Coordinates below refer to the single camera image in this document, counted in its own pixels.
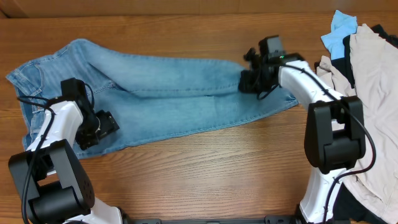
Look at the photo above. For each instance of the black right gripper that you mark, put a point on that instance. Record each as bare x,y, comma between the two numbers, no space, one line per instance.
245,87

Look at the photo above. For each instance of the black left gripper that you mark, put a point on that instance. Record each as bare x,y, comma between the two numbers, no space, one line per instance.
108,122

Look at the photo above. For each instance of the light blue denim jeans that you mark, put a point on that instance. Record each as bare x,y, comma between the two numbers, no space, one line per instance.
151,98

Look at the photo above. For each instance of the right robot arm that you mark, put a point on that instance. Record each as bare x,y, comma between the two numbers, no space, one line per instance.
334,134

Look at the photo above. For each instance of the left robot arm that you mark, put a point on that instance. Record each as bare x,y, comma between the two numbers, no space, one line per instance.
51,182

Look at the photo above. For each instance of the light blue cloth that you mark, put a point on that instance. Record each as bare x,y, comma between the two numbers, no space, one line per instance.
342,25

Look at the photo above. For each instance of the beige cloth garment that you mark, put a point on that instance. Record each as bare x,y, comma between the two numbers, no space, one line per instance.
373,109

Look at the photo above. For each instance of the black cloth garment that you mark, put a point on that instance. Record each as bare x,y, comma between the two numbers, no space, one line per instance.
348,68

